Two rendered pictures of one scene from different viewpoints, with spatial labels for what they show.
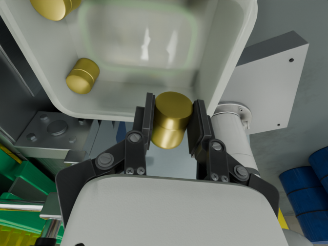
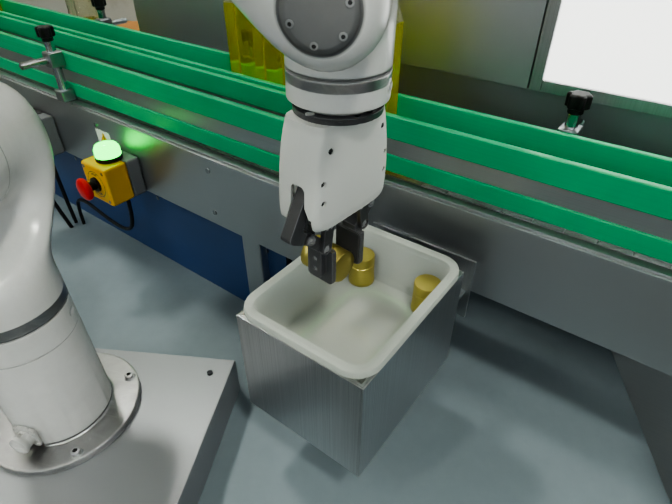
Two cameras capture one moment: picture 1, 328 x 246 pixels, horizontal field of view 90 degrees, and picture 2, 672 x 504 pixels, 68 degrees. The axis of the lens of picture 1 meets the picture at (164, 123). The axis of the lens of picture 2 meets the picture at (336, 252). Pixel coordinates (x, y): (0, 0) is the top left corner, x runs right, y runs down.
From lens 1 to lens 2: 0.42 m
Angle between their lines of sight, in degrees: 44
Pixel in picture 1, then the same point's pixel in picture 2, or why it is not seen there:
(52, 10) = (421, 281)
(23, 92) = (384, 219)
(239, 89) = (130, 465)
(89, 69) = (365, 274)
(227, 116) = (90, 414)
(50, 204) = not seen: hidden behind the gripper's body
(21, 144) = not seen: hidden behind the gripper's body
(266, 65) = not seen: outside the picture
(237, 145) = (58, 365)
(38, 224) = (282, 99)
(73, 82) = (366, 253)
